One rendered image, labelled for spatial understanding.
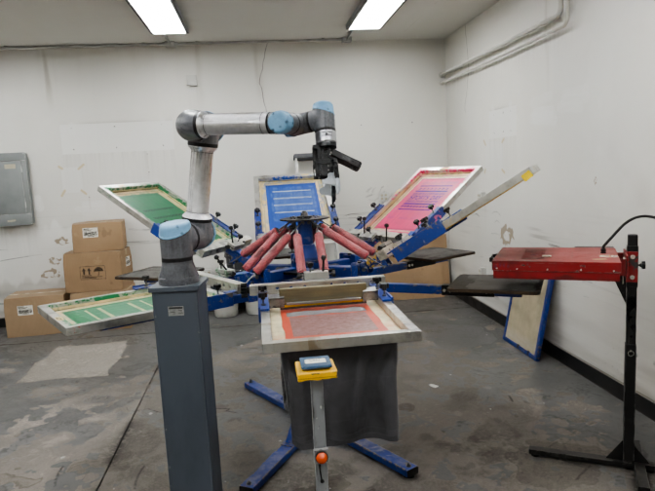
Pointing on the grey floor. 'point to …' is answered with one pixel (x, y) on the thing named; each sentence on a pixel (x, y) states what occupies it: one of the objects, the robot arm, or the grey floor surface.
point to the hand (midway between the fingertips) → (337, 200)
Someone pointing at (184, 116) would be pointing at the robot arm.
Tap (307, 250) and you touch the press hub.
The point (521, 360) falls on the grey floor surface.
